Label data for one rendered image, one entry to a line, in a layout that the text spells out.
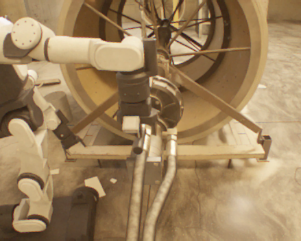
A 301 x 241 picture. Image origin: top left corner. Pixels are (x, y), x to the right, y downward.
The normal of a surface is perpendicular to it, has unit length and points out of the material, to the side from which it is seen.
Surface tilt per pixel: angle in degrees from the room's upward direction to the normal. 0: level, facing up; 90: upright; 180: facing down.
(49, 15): 90
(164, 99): 90
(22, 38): 67
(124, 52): 90
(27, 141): 90
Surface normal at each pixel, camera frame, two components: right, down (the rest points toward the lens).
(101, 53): 0.00, 0.53
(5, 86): 0.32, 0.62
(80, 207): -0.07, -0.85
